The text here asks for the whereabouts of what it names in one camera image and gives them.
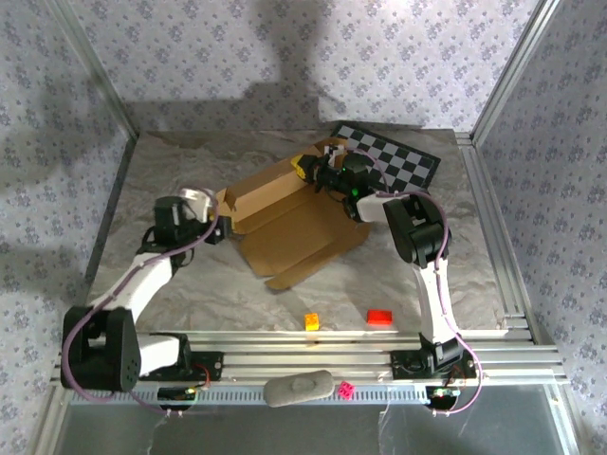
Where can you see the brown cardboard box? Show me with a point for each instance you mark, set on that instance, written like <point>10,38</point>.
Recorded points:
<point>294,232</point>

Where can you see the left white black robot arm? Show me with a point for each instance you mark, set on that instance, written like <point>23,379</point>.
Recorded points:
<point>142,284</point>

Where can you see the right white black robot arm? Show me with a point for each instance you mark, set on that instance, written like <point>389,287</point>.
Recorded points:
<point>431,294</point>

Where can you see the black white checkerboard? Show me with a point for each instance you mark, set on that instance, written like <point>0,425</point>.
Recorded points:
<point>408,166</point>

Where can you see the orange toy brick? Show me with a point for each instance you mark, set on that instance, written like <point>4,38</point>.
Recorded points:
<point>311,321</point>

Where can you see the red toy brick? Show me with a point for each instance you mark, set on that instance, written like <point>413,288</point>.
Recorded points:
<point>380,317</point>

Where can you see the left small circuit board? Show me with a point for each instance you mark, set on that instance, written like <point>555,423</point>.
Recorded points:
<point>176,393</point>

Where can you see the small circuit board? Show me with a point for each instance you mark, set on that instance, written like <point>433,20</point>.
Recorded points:
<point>176,393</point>
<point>443,393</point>

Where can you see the grey oval stone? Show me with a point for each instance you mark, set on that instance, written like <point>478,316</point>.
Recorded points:
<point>298,388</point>

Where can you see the pink toy brick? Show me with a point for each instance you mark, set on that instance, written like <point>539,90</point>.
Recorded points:
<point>345,389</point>

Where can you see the grey metal panel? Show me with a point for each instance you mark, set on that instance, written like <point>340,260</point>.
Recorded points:
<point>284,431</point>

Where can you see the right small circuit board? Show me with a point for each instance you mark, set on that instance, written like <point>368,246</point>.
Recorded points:
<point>443,393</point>

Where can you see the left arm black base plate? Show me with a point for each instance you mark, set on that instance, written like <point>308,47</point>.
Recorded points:
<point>213,365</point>

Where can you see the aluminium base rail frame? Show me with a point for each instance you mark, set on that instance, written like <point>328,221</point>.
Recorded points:
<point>308,360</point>

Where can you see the aluminium side rail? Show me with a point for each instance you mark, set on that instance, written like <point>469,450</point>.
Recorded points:
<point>495,237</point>

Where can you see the left aluminium corner post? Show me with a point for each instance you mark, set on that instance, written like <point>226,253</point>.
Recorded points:
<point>96,66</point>

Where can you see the aluminium corner post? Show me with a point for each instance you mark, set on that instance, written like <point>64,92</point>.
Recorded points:
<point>96,66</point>
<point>514,66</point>

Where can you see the right aluminium corner post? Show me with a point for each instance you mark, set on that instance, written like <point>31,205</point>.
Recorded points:
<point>514,66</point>

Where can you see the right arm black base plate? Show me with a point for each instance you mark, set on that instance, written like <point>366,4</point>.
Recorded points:
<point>403,367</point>

